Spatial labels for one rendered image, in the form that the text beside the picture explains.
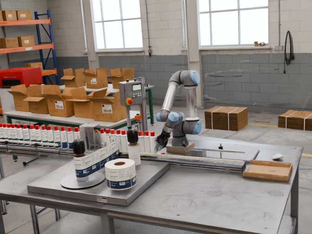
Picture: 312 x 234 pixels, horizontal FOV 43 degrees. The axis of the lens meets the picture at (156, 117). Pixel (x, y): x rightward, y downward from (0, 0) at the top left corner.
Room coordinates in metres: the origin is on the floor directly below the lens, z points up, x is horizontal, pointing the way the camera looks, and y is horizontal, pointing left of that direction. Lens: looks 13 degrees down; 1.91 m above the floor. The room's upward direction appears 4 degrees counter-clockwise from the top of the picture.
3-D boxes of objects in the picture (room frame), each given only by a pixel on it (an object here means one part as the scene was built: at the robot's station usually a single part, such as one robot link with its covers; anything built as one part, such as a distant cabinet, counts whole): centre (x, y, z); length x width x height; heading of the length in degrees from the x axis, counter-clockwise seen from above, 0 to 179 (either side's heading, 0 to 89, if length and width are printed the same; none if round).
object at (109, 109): (4.93, 0.56, 0.97); 0.51 x 0.39 x 0.37; 148
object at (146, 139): (3.06, 0.08, 0.98); 0.05 x 0.05 x 0.20
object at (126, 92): (3.20, 0.19, 1.38); 0.17 x 0.10 x 0.19; 119
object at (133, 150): (2.79, 0.18, 1.03); 0.09 x 0.09 x 0.30
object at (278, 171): (2.64, -0.77, 0.85); 0.30 x 0.26 x 0.04; 64
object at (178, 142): (3.30, -0.19, 0.92); 0.15 x 0.15 x 0.10
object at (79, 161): (2.61, 0.54, 1.04); 0.09 x 0.09 x 0.29
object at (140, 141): (3.08, 0.13, 0.98); 0.05 x 0.05 x 0.20
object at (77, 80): (8.20, 1.63, 0.97); 0.51 x 0.36 x 0.37; 146
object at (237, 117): (7.05, -1.29, 0.16); 0.65 x 0.54 x 0.32; 57
